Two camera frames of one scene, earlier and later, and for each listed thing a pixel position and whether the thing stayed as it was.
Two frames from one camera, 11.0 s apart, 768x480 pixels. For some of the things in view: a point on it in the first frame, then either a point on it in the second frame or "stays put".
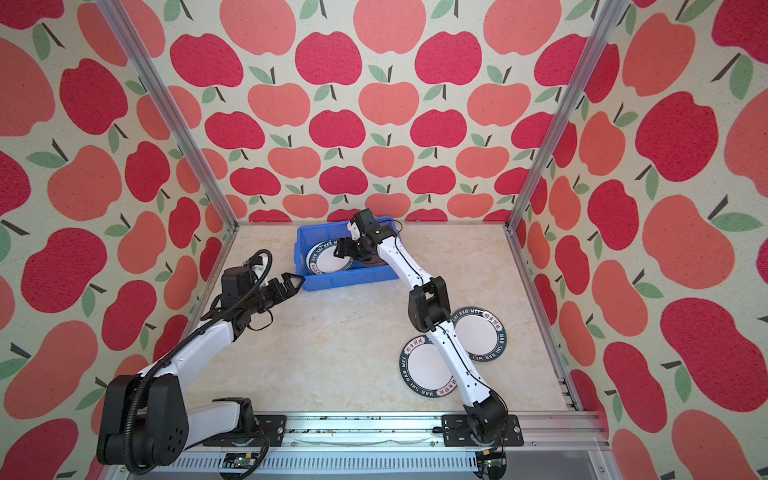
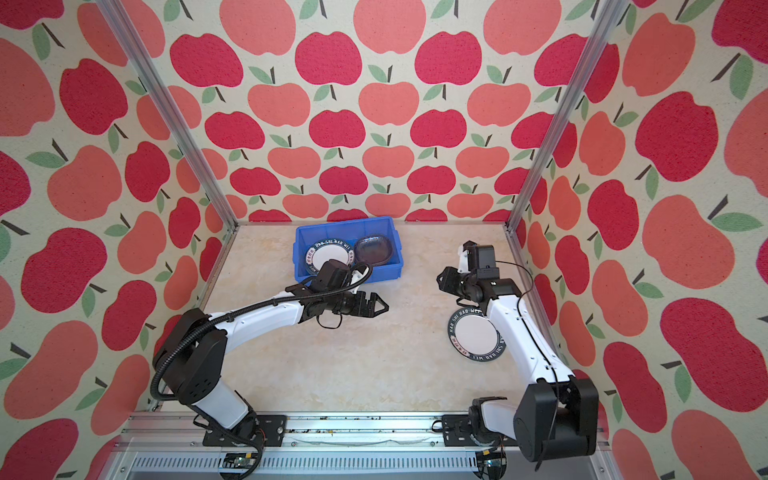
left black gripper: (279, 295) to (370, 305)
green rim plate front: (423, 368) to (323, 250)
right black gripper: (342, 248) to (446, 283)
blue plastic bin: (318, 267) stays put
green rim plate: (481, 333) stays put
